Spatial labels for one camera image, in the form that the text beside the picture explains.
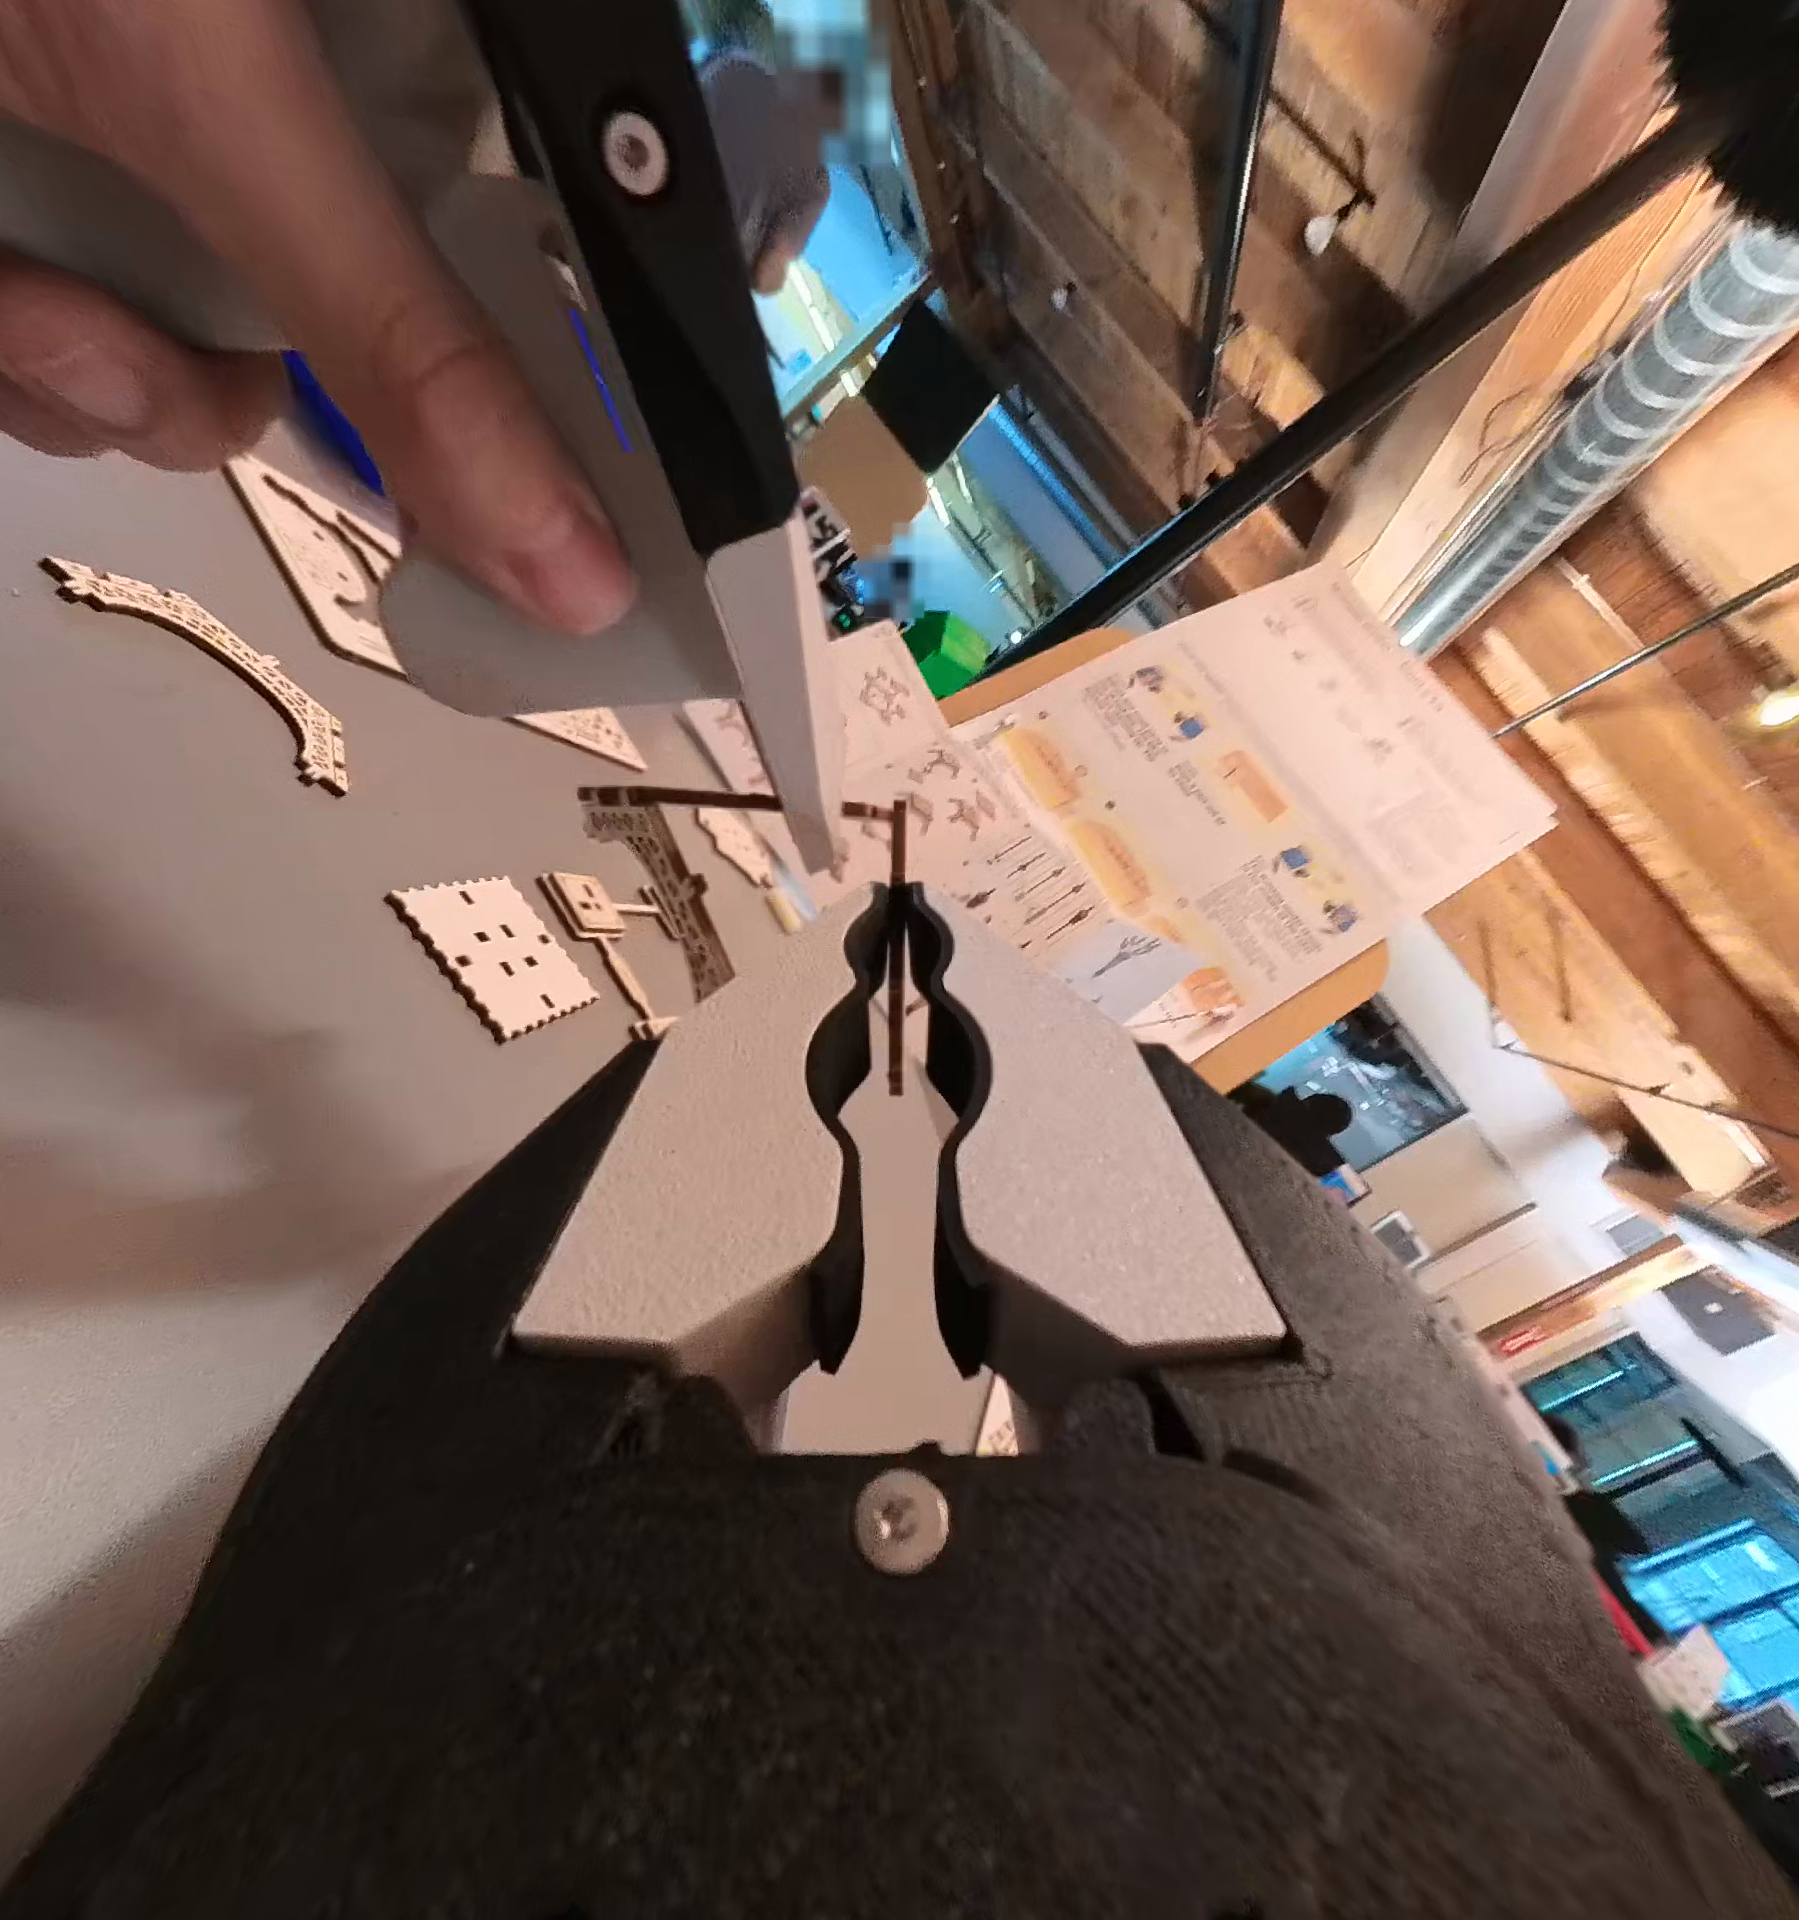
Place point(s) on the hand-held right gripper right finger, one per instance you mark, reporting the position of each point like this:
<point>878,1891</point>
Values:
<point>1109,1200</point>

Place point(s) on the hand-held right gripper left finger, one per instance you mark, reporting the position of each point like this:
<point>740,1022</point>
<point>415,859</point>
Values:
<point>690,1185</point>

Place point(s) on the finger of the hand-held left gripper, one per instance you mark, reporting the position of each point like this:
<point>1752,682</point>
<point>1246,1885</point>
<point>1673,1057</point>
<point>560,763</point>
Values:
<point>780,660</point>

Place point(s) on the scalloped wooden square plate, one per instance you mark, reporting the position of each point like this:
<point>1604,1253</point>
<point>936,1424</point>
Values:
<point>458,930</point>

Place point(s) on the person's left hand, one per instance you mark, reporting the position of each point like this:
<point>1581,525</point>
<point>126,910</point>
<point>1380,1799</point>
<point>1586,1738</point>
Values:
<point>434,391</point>

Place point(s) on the green box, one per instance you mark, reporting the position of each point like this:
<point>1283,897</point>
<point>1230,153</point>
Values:
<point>944,652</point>

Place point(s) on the black panel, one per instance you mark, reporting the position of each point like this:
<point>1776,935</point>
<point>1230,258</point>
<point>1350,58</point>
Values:
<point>929,383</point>

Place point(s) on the long laser-cut wooden sheet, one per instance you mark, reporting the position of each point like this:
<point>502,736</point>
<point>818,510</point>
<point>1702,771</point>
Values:
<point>313,570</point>

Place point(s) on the printed instruction sheet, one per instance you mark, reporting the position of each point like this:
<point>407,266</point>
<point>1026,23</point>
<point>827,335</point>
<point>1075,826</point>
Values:
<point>1289,719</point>

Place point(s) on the black metal pole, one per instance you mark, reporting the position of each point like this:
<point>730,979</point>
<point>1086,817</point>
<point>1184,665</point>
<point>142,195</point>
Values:
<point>1362,391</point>

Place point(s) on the white spot lamp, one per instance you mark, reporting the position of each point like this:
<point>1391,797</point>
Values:
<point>1322,230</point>

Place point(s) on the large paned window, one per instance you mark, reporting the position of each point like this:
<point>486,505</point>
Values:
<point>1738,1620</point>

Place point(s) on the black furry microphone cover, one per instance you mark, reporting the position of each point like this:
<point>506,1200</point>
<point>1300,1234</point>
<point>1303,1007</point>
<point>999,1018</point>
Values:
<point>1785,90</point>

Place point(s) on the wooden base frame with squares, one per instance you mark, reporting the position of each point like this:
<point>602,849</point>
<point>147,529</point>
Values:
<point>585,904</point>

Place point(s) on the silver ventilation duct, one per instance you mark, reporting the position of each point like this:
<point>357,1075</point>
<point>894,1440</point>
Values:
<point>1664,375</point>

